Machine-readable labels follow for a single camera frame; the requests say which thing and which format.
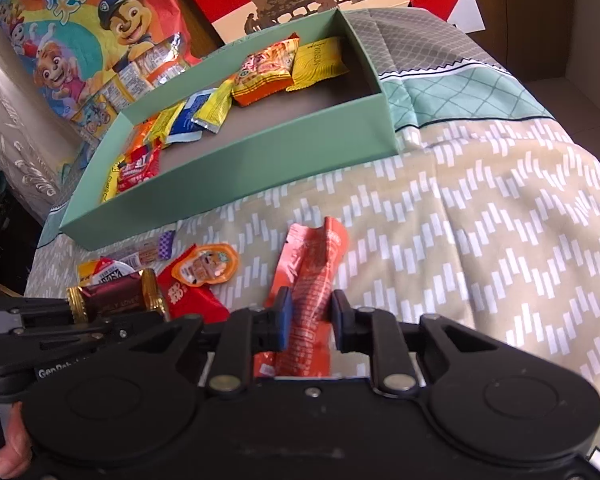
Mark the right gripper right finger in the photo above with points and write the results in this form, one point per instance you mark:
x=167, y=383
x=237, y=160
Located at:
x=380, y=336

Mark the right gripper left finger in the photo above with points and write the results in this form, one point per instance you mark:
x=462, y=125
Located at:
x=246, y=333

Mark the long red snack pouch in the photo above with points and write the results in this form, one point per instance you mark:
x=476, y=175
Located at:
x=307, y=266

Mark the dark red chocolate packet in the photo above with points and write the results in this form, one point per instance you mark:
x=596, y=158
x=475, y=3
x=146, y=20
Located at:
x=132, y=293

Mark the yellow cheese snack bar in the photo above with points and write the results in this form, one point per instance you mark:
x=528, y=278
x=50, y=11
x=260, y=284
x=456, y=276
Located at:
x=111, y=184

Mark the red skittles packet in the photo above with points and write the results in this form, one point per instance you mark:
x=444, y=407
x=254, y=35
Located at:
x=140, y=165

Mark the blue white snack packet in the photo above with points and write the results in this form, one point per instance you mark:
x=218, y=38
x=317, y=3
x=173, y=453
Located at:
x=186, y=128

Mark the person's left hand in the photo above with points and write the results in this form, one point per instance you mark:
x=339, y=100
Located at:
x=15, y=444

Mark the red double happiness packet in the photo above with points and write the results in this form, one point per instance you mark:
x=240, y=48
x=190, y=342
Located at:
x=183, y=300

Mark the orange jelly cup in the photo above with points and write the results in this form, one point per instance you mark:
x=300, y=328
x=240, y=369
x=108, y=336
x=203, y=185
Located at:
x=207, y=265

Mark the white round jelly cup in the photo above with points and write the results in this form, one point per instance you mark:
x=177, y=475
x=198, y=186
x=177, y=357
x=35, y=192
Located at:
x=102, y=270

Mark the purple candy wrapper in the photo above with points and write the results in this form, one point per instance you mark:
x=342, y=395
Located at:
x=147, y=251

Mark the patterned bed cover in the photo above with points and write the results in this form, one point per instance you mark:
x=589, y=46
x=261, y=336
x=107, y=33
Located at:
x=489, y=214

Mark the embroidered beige curtain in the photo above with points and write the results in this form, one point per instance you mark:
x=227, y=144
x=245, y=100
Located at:
x=39, y=151

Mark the yellow green snack packet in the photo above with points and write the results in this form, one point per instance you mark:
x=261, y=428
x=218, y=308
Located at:
x=212, y=115

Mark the yellow blue snack packet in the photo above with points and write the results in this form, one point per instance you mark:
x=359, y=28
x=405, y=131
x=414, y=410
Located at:
x=161, y=127

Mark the orange silver snack packet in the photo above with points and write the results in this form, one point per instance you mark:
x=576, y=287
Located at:
x=139, y=135

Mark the mint green cardboard box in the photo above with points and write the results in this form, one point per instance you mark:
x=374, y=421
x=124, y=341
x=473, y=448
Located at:
x=288, y=136

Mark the orange yellow chips packet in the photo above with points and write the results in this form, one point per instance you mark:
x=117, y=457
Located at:
x=266, y=72

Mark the yellow gold snack packet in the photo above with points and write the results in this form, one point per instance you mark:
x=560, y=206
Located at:
x=320, y=60

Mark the cartoon snack gift bag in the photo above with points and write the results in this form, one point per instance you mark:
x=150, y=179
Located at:
x=92, y=58

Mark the wooden cabinet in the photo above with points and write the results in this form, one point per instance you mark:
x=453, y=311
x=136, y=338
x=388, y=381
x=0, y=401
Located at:
x=531, y=38

